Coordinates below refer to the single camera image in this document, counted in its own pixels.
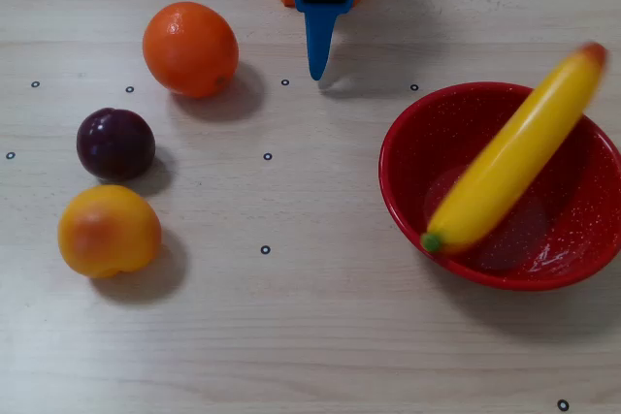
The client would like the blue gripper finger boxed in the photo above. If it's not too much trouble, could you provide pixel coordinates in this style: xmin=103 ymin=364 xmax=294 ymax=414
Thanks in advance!
xmin=288 ymin=0 xmax=361 ymax=82

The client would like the yellow plastic banana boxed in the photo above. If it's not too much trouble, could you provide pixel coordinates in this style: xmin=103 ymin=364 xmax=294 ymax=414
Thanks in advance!
xmin=420 ymin=41 xmax=610 ymax=256

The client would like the red speckled bowl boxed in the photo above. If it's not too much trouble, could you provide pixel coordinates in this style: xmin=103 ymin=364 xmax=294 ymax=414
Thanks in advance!
xmin=377 ymin=82 xmax=621 ymax=293

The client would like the orange fruit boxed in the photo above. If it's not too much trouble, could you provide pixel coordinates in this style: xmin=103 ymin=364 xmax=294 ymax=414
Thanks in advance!
xmin=142 ymin=1 xmax=241 ymax=99

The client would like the dark purple plum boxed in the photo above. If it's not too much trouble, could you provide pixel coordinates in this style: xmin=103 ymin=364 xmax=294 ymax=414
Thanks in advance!
xmin=76 ymin=107 xmax=157 ymax=181

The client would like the yellow-orange peach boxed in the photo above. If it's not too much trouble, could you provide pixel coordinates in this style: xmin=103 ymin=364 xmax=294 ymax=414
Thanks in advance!
xmin=57 ymin=184 xmax=163 ymax=280

